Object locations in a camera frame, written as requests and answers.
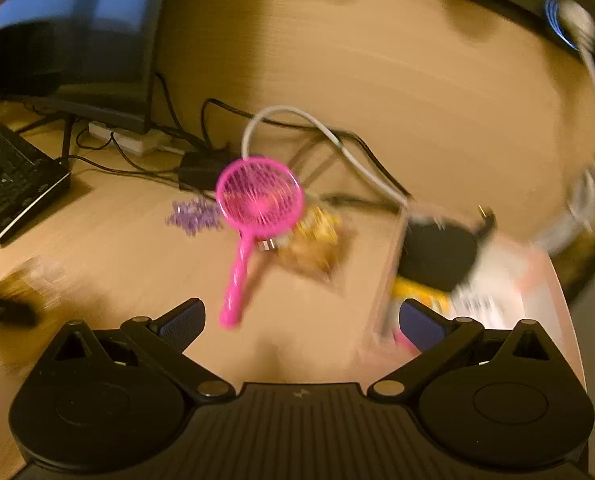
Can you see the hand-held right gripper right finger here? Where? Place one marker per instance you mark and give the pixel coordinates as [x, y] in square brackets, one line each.
[422, 327]

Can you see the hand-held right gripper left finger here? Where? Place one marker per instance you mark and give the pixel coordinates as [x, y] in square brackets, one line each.
[182, 322]

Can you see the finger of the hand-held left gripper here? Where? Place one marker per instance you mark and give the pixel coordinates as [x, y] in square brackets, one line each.
[2, 307]

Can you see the pink toy racket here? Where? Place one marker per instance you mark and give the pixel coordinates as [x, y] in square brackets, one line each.
[241, 265]

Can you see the purple beads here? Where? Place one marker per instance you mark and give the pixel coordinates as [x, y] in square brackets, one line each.
[192, 215]

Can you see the pink box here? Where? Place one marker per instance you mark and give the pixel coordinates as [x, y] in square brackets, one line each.
[542, 285]

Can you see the clear snack bag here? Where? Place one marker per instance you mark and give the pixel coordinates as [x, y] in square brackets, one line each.
[312, 245]

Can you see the yellow toy piece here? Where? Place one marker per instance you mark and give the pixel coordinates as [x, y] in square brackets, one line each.
[417, 295]

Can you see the black pouch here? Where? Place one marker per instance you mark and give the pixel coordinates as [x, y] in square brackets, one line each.
[437, 255]

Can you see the white printed card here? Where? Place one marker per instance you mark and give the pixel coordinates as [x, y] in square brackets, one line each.
[492, 285]

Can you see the black keyboard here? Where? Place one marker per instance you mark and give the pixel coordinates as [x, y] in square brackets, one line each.
[7, 180]

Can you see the black power adapter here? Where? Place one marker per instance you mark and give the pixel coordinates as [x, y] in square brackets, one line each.
[197, 170]

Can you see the white power strip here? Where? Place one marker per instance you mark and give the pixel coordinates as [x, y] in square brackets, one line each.
[127, 142]

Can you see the black monitor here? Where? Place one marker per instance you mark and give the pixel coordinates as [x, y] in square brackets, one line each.
[77, 35]

